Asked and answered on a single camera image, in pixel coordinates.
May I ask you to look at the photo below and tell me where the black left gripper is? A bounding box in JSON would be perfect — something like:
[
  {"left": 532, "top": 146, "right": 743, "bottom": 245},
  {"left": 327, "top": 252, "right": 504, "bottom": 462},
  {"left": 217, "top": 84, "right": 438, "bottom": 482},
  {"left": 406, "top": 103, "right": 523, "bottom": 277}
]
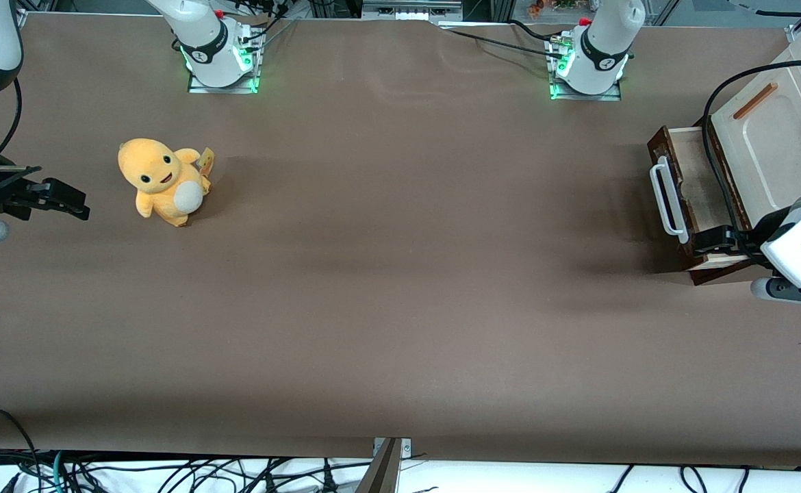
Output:
[{"left": 694, "top": 207, "right": 795, "bottom": 255}]

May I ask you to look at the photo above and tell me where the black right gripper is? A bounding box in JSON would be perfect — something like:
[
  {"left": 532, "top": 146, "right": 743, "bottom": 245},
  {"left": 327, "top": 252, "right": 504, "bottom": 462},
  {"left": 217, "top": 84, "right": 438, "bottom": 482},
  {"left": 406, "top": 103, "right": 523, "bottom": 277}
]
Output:
[{"left": 0, "top": 159, "right": 91, "bottom": 222}]

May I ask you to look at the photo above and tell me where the white drawer handle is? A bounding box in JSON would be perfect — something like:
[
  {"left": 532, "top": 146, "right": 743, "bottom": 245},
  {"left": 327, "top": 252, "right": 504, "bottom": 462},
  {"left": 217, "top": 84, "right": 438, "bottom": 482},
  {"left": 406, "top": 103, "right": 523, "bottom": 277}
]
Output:
[{"left": 650, "top": 155, "right": 689, "bottom": 244}]

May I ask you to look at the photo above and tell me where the dark wood drawer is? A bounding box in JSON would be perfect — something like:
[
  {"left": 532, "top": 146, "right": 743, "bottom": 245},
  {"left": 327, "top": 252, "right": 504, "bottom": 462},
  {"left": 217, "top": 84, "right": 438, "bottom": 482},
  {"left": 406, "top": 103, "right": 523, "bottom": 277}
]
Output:
[{"left": 647, "top": 125, "right": 752, "bottom": 272}]

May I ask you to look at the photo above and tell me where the yellow plush toy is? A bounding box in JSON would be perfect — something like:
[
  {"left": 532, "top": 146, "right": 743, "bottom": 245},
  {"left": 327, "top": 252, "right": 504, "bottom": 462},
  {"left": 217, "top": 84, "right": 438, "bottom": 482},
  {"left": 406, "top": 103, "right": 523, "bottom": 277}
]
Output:
[{"left": 117, "top": 138, "right": 214, "bottom": 228}]

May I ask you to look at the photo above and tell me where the brown table cover sheet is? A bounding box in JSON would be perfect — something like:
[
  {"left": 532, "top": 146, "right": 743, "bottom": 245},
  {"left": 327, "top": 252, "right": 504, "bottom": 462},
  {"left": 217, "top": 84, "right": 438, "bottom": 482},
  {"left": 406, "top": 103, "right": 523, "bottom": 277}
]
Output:
[{"left": 0, "top": 12, "right": 801, "bottom": 468}]

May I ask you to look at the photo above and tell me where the silver device box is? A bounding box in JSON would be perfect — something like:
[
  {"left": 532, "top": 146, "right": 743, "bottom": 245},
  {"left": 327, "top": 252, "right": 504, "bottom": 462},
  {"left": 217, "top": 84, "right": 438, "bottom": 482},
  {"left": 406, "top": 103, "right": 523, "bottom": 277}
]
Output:
[{"left": 361, "top": 0, "right": 464, "bottom": 21}]

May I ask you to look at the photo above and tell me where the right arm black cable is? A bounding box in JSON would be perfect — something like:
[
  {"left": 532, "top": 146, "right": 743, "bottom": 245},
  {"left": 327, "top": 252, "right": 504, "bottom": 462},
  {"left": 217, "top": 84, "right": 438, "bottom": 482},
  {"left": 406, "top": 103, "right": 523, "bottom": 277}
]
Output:
[{"left": 0, "top": 77, "right": 24, "bottom": 157}]

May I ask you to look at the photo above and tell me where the white cabinet with dark frame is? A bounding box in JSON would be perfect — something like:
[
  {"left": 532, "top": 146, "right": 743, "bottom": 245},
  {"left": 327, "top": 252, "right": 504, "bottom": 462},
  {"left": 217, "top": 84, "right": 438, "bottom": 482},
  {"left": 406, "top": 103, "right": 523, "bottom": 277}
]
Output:
[{"left": 688, "top": 24, "right": 801, "bottom": 286}]

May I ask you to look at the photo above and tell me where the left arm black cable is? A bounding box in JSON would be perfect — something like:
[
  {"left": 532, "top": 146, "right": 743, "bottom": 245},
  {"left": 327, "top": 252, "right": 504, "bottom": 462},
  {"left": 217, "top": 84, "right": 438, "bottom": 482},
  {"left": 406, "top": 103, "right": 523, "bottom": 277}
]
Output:
[{"left": 702, "top": 59, "right": 801, "bottom": 251}]

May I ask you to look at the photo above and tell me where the orange cabinet handle strip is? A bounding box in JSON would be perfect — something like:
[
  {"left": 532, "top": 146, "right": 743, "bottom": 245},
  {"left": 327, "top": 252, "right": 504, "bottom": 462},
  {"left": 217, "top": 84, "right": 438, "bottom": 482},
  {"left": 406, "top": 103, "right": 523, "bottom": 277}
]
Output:
[{"left": 733, "top": 82, "right": 779, "bottom": 121}]

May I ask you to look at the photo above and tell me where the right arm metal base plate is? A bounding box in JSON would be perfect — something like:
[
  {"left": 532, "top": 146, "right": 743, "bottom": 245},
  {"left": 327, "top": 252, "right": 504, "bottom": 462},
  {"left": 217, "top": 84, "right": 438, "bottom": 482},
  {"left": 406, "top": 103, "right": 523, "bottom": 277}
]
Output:
[{"left": 187, "top": 65, "right": 262, "bottom": 94}]

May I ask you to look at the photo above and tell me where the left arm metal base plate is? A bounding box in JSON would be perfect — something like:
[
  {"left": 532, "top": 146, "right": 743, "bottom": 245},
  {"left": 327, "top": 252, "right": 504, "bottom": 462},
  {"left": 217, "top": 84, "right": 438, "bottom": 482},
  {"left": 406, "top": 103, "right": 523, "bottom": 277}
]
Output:
[{"left": 548, "top": 75, "right": 622, "bottom": 102}]

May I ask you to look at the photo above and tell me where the black looped cable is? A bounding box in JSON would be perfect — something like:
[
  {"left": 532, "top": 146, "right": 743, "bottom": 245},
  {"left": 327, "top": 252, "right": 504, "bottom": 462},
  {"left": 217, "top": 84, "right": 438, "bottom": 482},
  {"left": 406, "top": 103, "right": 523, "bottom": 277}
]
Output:
[{"left": 0, "top": 408, "right": 40, "bottom": 493}]

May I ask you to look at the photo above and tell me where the black cable at arm base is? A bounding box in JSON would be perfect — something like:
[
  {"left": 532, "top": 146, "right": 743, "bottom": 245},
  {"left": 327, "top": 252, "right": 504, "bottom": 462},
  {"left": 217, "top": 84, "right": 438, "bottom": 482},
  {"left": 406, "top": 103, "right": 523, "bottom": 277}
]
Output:
[{"left": 233, "top": 0, "right": 300, "bottom": 52}]

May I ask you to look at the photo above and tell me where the short black table cable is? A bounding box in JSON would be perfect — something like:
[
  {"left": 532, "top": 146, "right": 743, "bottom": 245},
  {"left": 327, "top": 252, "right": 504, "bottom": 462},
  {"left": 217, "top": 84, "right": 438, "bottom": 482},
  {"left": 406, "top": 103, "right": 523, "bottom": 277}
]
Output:
[{"left": 508, "top": 19, "right": 562, "bottom": 43}]

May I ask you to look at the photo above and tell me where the long black table cable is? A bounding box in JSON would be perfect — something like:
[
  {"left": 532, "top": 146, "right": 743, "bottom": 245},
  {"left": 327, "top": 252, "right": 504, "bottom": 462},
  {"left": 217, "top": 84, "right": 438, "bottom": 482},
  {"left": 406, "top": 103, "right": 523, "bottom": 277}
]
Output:
[{"left": 438, "top": 27, "right": 559, "bottom": 59}]

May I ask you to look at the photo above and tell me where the silver bracket plate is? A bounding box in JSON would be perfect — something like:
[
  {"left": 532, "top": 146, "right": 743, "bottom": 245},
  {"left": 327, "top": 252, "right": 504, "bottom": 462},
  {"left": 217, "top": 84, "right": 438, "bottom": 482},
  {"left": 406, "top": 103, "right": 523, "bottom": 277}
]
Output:
[{"left": 372, "top": 437, "right": 413, "bottom": 458}]

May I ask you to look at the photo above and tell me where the grey metal post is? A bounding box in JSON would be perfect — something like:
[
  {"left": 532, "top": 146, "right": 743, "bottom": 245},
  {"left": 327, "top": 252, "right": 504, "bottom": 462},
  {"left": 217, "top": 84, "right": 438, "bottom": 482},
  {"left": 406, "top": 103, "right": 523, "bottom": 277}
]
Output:
[{"left": 354, "top": 438, "right": 403, "bottom": 493}]

